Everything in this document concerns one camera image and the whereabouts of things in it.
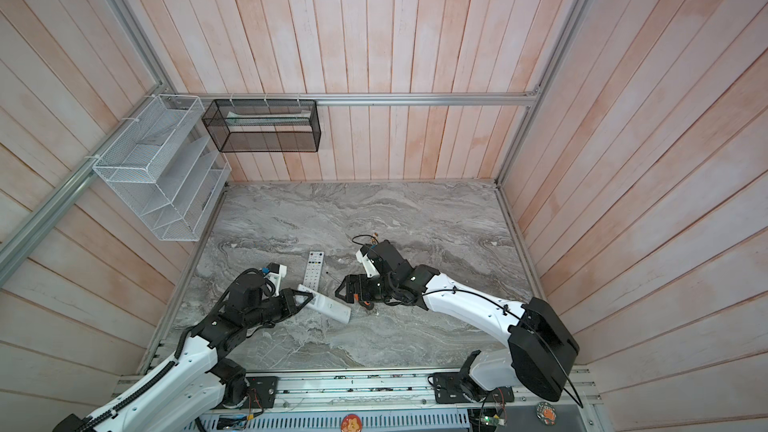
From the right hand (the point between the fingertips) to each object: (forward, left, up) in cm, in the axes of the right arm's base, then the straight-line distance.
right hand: (348, 293), depth 78 cm
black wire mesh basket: (+57, +34, +13) cm, 68 cm away
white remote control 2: (-1, +6, -6) cm, 9 cm away
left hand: (-2, +10, -3) cm, 11 cm away
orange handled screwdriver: (+1, -4, -10) cm, 11 cm away
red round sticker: (-27, -2, -11) cm, 29 cm away
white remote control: (+12, +14, -11) cm, 21 cm away
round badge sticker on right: (-24, -49, -12) cm, 56 cm away
